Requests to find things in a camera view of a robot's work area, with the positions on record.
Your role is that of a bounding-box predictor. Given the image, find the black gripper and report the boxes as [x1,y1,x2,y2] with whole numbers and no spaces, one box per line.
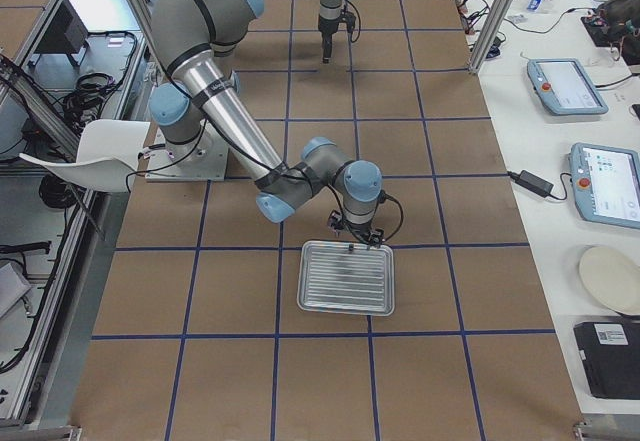
[327,210,384,253]
[318,16,340,64]

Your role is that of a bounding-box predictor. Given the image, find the silver ribbed metal tray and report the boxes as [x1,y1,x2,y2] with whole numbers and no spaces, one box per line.
[297,240,395,316]

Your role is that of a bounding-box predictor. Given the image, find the white round plate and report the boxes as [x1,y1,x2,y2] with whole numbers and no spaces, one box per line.
[578,246,639,316]

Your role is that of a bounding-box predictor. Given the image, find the near teach pendant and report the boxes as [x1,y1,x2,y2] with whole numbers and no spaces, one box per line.
[568,143,639,229]

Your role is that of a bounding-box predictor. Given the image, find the black power adapter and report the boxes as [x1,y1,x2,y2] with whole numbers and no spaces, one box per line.
[507,170,553,198]

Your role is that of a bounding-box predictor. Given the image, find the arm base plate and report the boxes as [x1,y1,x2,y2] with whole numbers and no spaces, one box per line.
[145,119,229,182]

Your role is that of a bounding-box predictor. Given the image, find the black flat box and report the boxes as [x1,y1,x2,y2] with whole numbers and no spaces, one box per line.
[573,322,639,400]

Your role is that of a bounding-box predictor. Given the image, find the teach pendant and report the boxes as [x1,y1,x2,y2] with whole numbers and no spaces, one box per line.
[526,58,609,116]
[568,143,639,229]

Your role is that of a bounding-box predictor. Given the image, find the white plastic chair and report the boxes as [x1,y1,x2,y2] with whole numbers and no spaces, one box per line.
[19,119,150,193]

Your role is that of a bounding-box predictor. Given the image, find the far teach pendant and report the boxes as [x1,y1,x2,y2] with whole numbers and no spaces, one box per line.
[526,58,609,116]

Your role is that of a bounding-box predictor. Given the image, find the aluminium frame post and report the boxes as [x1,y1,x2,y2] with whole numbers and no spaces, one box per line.
[468,0,513,74]

